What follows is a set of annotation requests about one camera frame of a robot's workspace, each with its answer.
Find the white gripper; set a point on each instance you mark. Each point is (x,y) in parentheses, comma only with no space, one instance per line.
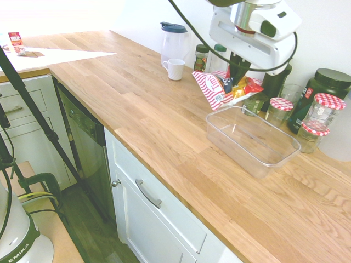
(263,52)

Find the red white striped chip bag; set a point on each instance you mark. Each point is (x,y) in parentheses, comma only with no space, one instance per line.
(216,89)

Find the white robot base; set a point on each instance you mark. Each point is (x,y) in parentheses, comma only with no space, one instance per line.
(19,233)

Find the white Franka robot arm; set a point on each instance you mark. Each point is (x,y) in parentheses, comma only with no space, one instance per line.
(277,16)

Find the clear plastic rectangular container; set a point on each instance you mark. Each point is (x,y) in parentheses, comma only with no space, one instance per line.
(255,142)

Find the clear shaker with green cap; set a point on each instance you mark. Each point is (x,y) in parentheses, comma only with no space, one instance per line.
(218,59)

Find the spice jar with dark green lid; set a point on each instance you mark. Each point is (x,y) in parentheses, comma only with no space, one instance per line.
(201,59)

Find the slim jar red checked lid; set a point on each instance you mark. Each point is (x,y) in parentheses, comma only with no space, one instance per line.
(278,111)

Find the clear drinking glass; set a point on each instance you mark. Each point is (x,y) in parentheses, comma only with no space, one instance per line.
(290,93)

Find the white ribbed ceramic mug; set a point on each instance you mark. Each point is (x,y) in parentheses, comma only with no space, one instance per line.
(175,69)

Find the clear pitcher with blue lid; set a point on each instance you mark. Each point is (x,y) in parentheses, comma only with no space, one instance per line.
(172,45)

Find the large dark tub black lid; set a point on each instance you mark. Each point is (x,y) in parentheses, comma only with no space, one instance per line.
(329,83)

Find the wide jar red checked lid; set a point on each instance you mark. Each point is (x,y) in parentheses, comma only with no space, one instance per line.
(327,109)

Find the short jar red checked lid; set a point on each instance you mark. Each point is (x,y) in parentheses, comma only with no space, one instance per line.
(311,138)

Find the silver round cabinet knob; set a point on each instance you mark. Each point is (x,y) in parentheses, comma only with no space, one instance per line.
(116,182)

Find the stainless steel dishwasher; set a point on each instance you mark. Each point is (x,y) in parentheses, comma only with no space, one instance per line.
(85,142)

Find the white counter cabinet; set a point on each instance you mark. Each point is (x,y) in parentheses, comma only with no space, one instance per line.
(153,219)

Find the black tripod leg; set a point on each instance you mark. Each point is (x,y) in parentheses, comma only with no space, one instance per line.
(35,109)

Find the white drawer cabinet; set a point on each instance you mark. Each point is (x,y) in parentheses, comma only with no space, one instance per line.
(35,115)

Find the red white carton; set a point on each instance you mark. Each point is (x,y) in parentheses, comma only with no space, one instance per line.
(16,43)

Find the green clamp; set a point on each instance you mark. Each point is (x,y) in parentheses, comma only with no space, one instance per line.
(44,180)

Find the wooden robot platform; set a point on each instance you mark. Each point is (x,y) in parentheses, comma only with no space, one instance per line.
(60,233)

